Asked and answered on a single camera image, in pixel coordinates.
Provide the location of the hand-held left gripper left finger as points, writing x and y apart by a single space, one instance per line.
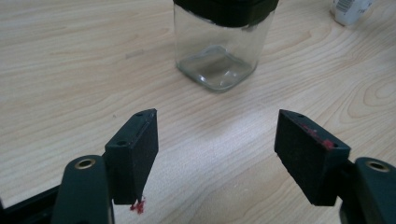
130 161

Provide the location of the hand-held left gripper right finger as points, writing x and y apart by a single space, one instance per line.
308 161

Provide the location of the square clear glass jar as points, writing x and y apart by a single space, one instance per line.
214 62

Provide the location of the white printed stand-up pouch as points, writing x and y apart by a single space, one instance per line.
350 12

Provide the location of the black square jar lid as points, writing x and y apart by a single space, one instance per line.
227 11

